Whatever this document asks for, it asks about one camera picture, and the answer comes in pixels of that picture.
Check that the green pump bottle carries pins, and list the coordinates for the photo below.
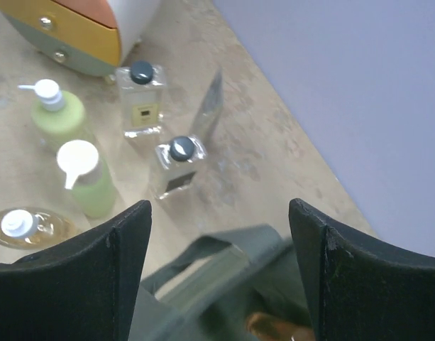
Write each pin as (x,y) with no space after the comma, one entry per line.
(59,116)

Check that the green canvas bag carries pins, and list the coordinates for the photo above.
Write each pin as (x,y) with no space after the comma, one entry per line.
(212,288)

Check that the clear bottle dark label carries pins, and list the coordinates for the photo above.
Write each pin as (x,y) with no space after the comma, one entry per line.
(175,164)

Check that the white round drawer box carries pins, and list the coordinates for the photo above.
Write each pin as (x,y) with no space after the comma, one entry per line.
(90,37)

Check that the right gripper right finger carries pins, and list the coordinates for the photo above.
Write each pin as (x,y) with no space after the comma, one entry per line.
(358,287)

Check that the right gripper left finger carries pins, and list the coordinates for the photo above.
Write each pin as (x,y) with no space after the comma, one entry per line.
(82,289)

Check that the silver squeeze tube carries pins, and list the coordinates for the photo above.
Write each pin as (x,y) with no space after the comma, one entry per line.
(209,112)

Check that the amber bottle white cap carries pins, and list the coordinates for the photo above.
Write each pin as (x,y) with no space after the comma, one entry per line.
(30,228)

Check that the orange bottle pink cap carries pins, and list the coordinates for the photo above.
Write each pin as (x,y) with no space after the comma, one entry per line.
(270,328)

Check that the clear bottle yellow label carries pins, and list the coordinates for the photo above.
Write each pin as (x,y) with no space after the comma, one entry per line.
(142,87)

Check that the green bottle beige cap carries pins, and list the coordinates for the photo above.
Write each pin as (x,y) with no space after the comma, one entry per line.
(87,177)

